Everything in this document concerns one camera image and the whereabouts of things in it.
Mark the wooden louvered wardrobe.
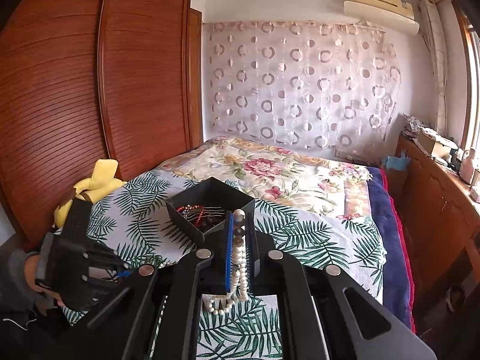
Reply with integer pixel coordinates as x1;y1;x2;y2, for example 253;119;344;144
1;0;203;245

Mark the window with wooden frame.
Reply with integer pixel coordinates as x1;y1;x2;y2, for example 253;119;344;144
451;0;479;152

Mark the dark blue blanket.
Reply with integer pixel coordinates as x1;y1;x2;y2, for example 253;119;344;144
367;166;416;331

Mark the red cord bracelet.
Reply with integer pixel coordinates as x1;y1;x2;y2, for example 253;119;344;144
175;204;208;226

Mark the yellow plush toy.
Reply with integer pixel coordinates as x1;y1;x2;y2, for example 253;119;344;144
54;159;125;228

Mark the white pearl bracelet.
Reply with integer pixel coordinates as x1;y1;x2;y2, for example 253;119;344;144
202;209;251;316

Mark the pink thermos jug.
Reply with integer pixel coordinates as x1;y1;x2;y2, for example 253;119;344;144
460;147;476;185

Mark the palm leaf print cloth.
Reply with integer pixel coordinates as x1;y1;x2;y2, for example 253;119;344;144
86;170;386;359

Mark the blue cloth by bed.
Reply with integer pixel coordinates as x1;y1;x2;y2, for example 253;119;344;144
382;152;411;172

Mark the white wall air conditioner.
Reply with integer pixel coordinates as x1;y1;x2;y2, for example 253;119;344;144
343;0;420;36

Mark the person's left hand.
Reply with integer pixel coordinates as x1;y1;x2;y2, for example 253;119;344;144
24;254;64;306

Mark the black open jewelry box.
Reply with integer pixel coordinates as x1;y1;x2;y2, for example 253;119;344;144
166;177;255;245

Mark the wooden side cabinet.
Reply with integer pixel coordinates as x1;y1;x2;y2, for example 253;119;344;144
394;136;479;314

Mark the floral bed quilt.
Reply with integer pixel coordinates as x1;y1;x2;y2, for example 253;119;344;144
159;136;373;219

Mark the pink circle pattern curtain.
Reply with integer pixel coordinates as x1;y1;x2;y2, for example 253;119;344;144
203;21;401;156

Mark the cardboard box on cabinet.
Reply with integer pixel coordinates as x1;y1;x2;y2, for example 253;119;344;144
417;128;458;159

